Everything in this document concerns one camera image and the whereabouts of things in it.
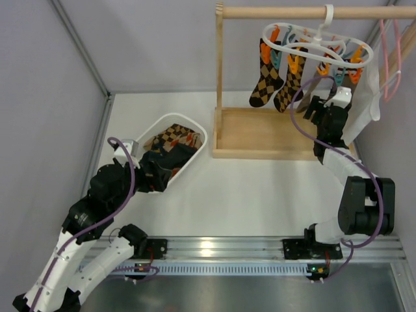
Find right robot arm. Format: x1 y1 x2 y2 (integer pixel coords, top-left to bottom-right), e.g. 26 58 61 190
304 96 395 244

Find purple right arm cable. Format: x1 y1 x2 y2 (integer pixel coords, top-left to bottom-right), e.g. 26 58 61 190
290 76 384 282

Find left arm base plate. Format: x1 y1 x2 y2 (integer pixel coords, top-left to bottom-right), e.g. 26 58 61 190
142 239 168 260

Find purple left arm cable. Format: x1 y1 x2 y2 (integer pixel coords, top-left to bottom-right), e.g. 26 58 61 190
32 136 160 306

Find pink clothes hanger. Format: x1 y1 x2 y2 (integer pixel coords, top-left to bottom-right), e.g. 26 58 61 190
379 18 402 103

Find tan brown sock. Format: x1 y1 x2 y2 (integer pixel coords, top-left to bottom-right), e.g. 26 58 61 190
295 71 322 114

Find black sock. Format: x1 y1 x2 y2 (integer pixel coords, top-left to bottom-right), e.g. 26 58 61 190
155 143 198 177

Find white cloth garment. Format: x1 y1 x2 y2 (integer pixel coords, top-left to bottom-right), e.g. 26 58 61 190
342 55 380 146

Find aluminium mounting rail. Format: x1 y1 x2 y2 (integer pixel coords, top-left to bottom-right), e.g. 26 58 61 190
51 235 407 277

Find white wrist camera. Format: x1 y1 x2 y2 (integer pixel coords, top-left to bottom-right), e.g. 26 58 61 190
113 139 142 168
324 86 352 109

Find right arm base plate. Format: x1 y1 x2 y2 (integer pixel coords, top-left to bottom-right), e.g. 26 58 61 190
282 239 343 260

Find argyle socks in basket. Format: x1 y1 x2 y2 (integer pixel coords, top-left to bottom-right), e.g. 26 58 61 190
144 123 202 153

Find teal patterned sock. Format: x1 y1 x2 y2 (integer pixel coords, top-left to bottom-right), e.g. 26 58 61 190
141 150 164 162

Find white plastic laundry basket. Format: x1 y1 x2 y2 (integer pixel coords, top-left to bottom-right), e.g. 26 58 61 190
135 113 207 194

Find white clip sock hanger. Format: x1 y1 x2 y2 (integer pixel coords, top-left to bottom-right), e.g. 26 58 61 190
262 5 374 86

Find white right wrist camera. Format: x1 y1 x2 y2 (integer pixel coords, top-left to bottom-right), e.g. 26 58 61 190
324 86 352 109

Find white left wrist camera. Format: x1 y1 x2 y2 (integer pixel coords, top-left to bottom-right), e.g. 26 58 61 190
113 139 142 168

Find wooden clothes rack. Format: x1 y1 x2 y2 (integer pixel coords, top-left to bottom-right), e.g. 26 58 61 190
213 3 415 160

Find brown argyle sock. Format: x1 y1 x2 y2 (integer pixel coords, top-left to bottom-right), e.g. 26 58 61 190
274 54 306 112
249 38 283 108

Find brown argyle sock left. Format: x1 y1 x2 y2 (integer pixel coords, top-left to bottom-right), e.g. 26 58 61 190
249 38 283 108

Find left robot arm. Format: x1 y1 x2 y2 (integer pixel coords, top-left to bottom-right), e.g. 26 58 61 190
12 160 172 311

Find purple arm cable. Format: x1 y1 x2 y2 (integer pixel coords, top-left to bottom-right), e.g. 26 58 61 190
32 136 160 306
290 76 384 282

